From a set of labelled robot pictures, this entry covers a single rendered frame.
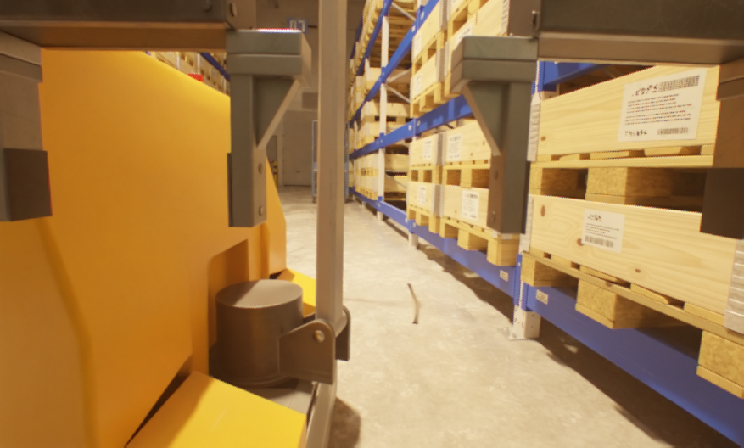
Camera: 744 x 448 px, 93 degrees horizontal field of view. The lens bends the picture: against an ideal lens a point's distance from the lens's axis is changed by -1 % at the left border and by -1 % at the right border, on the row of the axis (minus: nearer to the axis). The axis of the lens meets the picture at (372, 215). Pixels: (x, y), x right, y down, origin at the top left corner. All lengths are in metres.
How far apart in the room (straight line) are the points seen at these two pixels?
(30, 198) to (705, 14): 0.37
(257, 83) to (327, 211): 0.46
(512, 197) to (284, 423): 0.49
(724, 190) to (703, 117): 0.75
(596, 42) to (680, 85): 0.86
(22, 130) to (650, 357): 1.26
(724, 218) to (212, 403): 0.58
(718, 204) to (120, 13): 0.34
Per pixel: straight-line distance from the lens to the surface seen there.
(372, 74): 6.51
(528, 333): 1.75
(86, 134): 0.52
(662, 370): 1.23
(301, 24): 12.32
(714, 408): 1.17
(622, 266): 1.16
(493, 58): 0.21
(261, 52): 0.21
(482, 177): 2.03
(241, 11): 0.23
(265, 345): 0.74
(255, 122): 0.21
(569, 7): 0.22
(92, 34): 0.26
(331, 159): 0.65
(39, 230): 0.44
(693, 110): 1.06
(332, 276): 0.68
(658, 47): 0.26
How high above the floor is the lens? 0.69
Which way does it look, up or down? 7 degrees down
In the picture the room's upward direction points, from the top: 1 degrees clockwise
